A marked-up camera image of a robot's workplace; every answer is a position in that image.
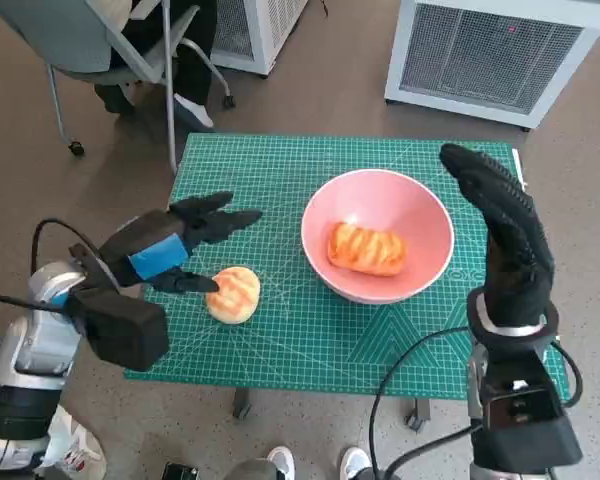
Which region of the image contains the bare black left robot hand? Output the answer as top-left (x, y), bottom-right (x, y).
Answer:
top-left (97, 191), bottom-right (264, 295)

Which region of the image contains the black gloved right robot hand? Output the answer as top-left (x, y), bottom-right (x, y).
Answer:
top-left (438, 143), bottom-right (555, 329)

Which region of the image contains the round toy bread bun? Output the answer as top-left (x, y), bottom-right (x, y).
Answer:
top-left (205, 266), bottom-right (261, 325)

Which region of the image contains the pink bowl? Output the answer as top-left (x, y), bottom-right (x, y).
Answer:
top-left (300, 169), bottom-right (455, 305)

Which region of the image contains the long orange toy bread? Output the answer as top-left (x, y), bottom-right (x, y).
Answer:
top-left (327, 221), bottom-right (410, 278)

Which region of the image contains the green cutting mat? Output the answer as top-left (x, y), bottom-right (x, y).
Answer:
top-left (123, 132), bottom-right (571, 401)

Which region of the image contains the black table leg caster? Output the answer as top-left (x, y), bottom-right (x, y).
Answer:
top-left (232, 387), bottom-right (254, 420)
top-left (404, 398), bottom-right (431, 431)

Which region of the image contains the person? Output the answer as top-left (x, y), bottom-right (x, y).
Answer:
top-left (224, 444), bottom-right (386, 480)
top-left (92, 0), bottom-right (219, 132)

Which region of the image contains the large white mesh cabinet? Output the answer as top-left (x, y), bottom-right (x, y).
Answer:
top-left (383, 0), bottom-right (600, 132)

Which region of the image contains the white plastic bag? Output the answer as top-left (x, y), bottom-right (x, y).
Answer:
top-left (42, 402), bottom-right (109, 480)

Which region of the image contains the small black device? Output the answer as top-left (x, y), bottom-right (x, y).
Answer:
top-left (162, 462), bottom-right (201, 480)

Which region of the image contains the grey office chair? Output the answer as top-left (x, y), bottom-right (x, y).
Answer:
top-left (0, 0), bottom-right (236, 174)

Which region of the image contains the small white mesh cabinet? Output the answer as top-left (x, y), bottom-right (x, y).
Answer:
top-left (209, 0), bottom-right (311, 76)

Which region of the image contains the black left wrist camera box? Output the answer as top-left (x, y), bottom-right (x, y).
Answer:
top-left (67, 243), bottom-right (170, 372)

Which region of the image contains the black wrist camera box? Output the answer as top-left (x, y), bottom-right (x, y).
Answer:
top-left (482, 344), bottom-right (584, 474)
top-left (67, 243), bottom-right (170, 372)

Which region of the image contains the long black right arm cable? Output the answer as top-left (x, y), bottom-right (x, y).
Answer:
top-left (368, 324), bottom-right (481, 480)

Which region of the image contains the short black right wrist cable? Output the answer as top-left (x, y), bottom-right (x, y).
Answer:
top-left (552, 339), bottom-right (584, 409)

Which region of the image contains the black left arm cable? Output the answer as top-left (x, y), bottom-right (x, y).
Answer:
top-left (0, 217), bottom-right (106, 351)

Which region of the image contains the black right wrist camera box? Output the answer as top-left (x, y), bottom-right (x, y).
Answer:
top-left (482, 344), bottom-right (584, 474)

